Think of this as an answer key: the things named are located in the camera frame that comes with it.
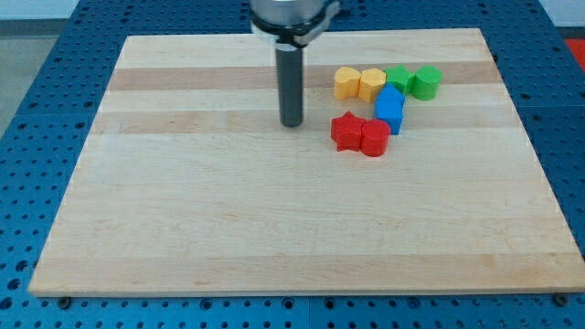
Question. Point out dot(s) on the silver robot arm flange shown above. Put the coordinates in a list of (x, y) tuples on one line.
[(289, 25)]

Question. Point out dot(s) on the red star block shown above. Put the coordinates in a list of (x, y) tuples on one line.
[(346, 132)]

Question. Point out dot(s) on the red cylinder block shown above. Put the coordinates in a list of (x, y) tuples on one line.
[(374, 137)]

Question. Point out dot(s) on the yellow heart block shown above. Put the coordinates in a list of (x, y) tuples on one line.
[(347, 82)]

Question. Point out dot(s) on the light wooden board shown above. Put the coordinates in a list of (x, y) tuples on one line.
[(188, 185)]

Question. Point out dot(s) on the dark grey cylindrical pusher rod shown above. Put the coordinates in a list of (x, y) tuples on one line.
[(289, 66)]

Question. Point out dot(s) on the blue pentagon house block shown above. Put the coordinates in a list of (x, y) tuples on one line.
[(389, 107)]

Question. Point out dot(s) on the yellow hexagon block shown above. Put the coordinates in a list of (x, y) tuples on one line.
[(372, 81)]

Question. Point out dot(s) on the green star block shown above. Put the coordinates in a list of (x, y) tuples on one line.
[(401, 78)]

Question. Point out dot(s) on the green cylinder block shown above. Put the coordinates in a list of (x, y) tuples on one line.
[(426, 82)]

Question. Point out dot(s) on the black screw left front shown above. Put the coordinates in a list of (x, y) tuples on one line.
[(64, 303)]

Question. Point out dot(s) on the black screw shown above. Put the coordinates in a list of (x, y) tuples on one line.
[(64, 303), (561, 299)]

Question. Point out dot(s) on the black screw right front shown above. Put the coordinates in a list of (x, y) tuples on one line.
[(561, 299)]

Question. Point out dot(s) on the red object at right edge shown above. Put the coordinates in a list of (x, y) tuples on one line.
[(577, 49)]

